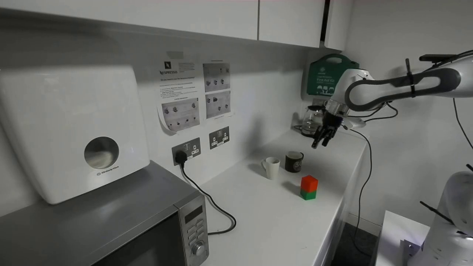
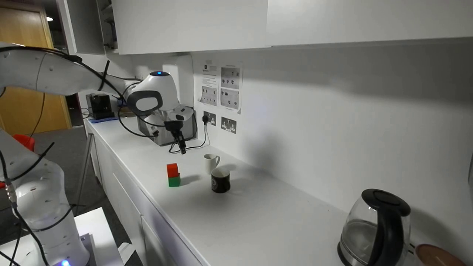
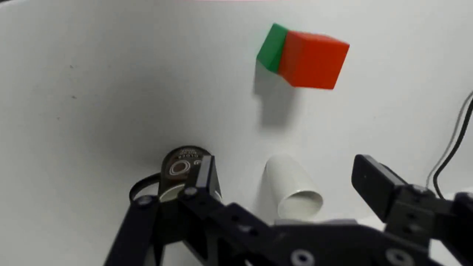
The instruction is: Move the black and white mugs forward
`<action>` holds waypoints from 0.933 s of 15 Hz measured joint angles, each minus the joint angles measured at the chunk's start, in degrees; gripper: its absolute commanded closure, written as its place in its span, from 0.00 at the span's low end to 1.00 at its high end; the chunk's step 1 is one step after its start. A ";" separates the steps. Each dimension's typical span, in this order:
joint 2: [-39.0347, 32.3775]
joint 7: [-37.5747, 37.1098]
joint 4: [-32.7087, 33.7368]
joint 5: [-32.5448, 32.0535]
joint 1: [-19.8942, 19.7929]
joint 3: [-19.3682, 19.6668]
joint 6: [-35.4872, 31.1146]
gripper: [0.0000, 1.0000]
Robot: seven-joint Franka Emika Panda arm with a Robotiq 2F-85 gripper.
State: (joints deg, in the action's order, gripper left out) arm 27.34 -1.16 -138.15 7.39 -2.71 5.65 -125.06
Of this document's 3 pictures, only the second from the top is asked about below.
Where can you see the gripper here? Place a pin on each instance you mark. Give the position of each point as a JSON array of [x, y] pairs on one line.
[[173, 126]]

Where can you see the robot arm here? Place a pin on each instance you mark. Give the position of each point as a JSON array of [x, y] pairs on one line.
[[44, 74]]

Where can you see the silver toaster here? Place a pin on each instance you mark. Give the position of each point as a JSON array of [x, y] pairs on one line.
[[186, 133]]

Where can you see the red block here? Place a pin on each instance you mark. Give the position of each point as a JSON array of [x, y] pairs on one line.
[[172, 170]]

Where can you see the white mug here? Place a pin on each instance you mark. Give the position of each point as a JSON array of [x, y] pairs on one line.
[[210, 162]]

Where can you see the paper notice sheet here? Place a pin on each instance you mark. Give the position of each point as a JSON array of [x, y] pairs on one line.
[[230, 87], [209, 85]]

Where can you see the green block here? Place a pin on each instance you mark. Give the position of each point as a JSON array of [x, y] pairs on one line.
[[174, 181]]

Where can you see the blue tray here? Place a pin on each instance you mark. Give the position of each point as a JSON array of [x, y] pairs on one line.
[[103, 119]]

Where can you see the black mug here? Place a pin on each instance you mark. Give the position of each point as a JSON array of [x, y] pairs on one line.
[[220, 183]]

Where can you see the black coffee machine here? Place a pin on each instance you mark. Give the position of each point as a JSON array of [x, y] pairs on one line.
[[99, 105]]

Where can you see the white base cabinet door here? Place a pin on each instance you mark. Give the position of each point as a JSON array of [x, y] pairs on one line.
[[127, 214], [155, 247]]

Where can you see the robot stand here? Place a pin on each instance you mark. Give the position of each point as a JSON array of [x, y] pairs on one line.
[[97, 231]]

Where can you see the red plastic object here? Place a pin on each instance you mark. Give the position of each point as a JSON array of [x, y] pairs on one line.
[[25, 141]]

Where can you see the wooden door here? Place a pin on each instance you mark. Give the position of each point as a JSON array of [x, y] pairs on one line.
[[22, 111]]

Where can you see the brown round plate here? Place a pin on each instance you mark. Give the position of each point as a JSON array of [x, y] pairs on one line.
[[438, 256]]

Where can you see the wall socket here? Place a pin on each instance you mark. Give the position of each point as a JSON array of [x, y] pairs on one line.
[[228, 125], [211, 118]]

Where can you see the white wall cabinet door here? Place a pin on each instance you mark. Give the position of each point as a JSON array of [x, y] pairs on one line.
[[369, 20], [188, 24]]

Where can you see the white wall cabinet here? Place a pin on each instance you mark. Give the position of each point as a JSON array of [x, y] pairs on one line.
[[295, 22]]

